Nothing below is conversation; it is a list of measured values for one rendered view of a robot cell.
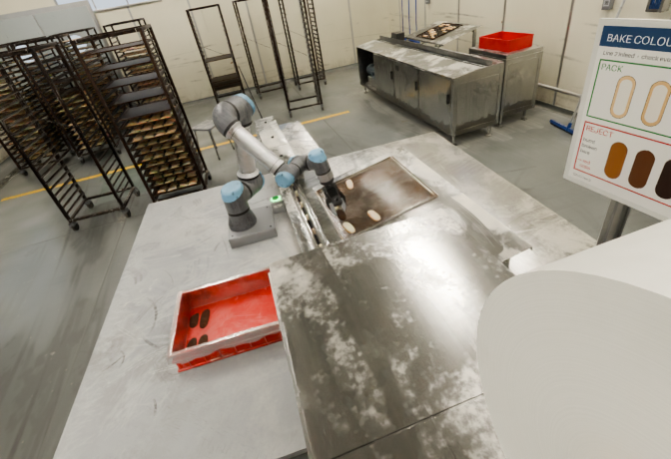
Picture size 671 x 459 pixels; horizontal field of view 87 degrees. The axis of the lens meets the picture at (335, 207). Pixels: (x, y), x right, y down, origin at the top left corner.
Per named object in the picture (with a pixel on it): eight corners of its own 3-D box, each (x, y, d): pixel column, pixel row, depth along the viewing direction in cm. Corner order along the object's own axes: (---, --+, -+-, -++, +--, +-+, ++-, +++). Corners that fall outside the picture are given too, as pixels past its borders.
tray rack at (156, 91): (157, 214, 394) (67, 41, 297) (164, 190, 443) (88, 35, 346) (212, 200, 403) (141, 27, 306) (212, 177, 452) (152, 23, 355)
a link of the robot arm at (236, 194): (222, 213, 183) (213, 191, 176) (237, 199, 193) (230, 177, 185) (240, 216, 178) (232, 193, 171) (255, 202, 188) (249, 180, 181)
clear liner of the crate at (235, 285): (185, 306, 153) (176, 290, 147) (295, 274, 159) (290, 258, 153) (174, 376, 125) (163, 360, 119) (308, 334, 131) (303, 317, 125)
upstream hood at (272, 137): (256, 128, 327) (253, 119, 322) (275, 123, 330) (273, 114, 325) (278, 188, 224) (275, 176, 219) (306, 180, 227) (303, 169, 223)
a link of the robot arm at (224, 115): (204, 104, 148) (294, 180, 151) (221, 96, 156) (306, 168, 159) (197, 124, 156) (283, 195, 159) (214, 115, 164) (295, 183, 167)
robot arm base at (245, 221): (227, 233, 184) (221, 219, 178) (231, 218, 196) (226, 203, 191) (256, 229, 184) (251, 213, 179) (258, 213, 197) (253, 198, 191)
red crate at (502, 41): (477, 48, 445) (478, 37, 438) (500, 42, 453) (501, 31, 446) (508, 52, 404) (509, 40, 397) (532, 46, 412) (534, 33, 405)
